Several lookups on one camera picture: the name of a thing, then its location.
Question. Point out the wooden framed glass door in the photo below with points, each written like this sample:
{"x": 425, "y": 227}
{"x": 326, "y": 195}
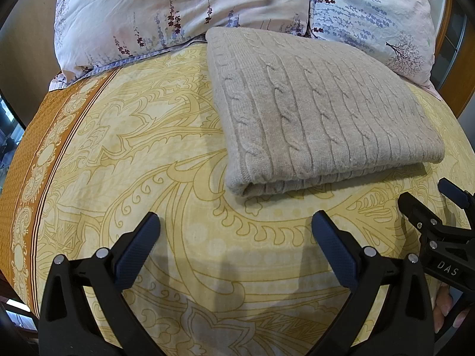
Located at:
{"x": 451, "y": 37}

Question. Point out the white floral pillow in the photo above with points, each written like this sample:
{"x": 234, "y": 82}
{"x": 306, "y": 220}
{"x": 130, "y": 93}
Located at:
{"x": 167, "y": 7}

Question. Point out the person's right hand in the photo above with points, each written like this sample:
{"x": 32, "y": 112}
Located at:
{"x": 442, "y": 304}

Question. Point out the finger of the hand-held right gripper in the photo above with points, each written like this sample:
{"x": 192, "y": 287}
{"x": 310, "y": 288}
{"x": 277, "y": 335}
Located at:
{"x": 454, "y": 193}
{"x": 419, "y": 211}

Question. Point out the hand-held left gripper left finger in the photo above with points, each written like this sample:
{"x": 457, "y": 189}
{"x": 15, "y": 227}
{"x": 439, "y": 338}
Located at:
{"x": 137, "y": 248}

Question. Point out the blue floral pillow pink border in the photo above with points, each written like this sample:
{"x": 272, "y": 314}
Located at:
{"x": 371, "y": 7}

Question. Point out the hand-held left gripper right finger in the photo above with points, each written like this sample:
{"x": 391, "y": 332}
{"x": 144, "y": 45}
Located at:
{"x": 334, "y": 248}

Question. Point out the yellow patterned bedsheet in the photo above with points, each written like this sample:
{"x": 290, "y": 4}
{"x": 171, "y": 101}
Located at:
{"x": 148, "y": 137}

